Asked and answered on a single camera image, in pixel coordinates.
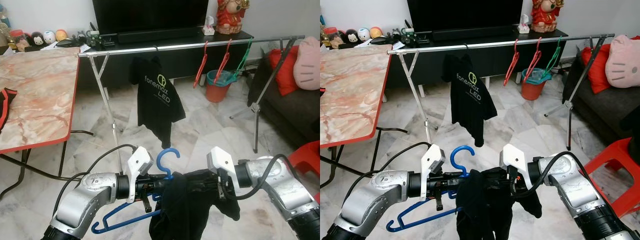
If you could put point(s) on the blue plastic hanger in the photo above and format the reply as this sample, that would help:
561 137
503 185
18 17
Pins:
453 159
158 160

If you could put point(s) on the black printed t-shirt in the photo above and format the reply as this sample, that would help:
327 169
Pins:
185 210
482 210
467 107
155 110

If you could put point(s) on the red plastic hanger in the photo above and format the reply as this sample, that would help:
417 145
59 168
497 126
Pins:
223 60
535 57
512 62
201 65

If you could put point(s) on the navy polo shirt red trim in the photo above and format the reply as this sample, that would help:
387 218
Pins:
6 107

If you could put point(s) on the green plastic hanger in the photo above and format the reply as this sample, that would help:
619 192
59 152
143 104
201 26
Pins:
553 55
244 57

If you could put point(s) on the orange plastic bin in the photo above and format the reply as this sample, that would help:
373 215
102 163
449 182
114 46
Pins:
532 91
217 94

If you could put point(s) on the red plastic stool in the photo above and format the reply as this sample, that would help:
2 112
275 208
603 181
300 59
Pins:
617 160
306 155

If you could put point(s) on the dark brown sofa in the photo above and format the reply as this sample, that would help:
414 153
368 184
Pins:
287 117
597 112

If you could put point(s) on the black TV console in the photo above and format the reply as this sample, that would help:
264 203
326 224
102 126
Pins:
120 67
430 65

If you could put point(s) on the red cushion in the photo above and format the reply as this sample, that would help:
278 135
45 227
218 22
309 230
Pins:
284 70
596 67

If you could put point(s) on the black garment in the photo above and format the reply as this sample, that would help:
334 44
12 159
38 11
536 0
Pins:
632 125

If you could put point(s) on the silver clothes rack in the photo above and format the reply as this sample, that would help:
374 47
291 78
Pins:
500 43
190 45

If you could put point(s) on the black desk tray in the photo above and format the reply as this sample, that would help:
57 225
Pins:
108 40
423 37

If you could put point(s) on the green and white mug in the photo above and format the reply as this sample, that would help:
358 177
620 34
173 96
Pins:
93 39
408 36

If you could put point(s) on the pink cat face pillow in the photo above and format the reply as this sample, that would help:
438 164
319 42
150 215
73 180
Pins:
307 62
622 60

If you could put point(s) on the small grey plush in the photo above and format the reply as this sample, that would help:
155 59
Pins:
394 35
79 38

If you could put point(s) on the black wallet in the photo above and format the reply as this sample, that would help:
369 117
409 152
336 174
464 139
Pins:
66 42
381 40

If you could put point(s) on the black television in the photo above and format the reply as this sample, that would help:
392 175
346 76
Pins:
465 14
150 15

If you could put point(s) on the orange round plush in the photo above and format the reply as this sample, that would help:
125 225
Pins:
376 32
61 35

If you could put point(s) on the red fortune god figurine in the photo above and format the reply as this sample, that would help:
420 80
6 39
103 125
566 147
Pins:
231 17
546 16

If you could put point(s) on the white round plush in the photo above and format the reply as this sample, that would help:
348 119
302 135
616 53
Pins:
49 37
364 35

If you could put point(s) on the black mouse plush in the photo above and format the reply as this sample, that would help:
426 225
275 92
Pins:
352 37
37 40

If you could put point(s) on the gold and blue trophy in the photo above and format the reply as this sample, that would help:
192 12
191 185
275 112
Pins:
4 35

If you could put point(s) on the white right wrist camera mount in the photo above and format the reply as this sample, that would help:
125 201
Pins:
220 162
512 160

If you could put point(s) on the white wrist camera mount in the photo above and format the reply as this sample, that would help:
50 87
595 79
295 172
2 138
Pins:
220 162
432 160
139 162
512 160

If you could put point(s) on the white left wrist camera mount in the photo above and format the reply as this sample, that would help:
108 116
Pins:
139 162
432 160

